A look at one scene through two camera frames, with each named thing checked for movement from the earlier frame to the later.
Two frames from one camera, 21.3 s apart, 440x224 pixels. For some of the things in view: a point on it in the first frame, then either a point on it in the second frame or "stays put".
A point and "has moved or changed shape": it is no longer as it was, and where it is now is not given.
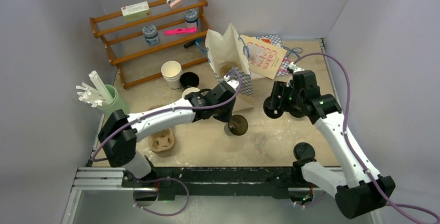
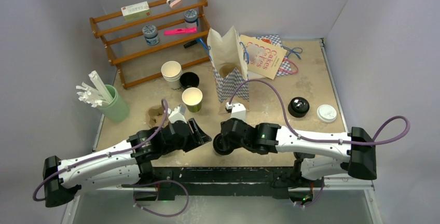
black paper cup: [189, 79] stays put
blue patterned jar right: [190, 18] stays put
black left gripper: [227, 117] → [197, 137]
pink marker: [180, 31] stays put
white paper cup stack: [172, 71] stays put
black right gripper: [280, 89] → [242, 122]
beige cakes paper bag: [265, 57] stays put
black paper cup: [237, 126] has moved or changed shape
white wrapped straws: [95, 97] stays put
